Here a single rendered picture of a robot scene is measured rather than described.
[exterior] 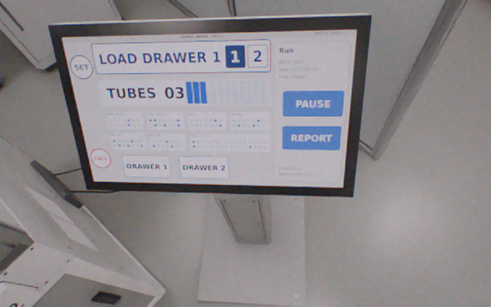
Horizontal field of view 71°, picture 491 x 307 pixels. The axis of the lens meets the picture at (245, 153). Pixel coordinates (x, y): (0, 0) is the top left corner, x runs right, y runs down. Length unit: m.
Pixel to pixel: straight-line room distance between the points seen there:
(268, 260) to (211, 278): 0.26
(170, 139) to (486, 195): 1.56
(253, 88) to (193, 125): 0.13
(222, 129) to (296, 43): 0.19
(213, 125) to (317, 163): 0.20
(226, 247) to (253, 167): 0.99
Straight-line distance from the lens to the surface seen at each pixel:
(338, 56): 0.58
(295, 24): 0.57
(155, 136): 0.65
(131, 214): 1.80
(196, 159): 0.64
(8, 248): 0.77
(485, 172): 1.97
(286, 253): 1.57
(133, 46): 0.62
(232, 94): 0.59
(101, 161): 0.71
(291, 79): 0.58
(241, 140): 0.61
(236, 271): 1.57
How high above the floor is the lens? 1.57
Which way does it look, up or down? 62 degrees down
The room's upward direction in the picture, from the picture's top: 12 degrees counter-clockwise
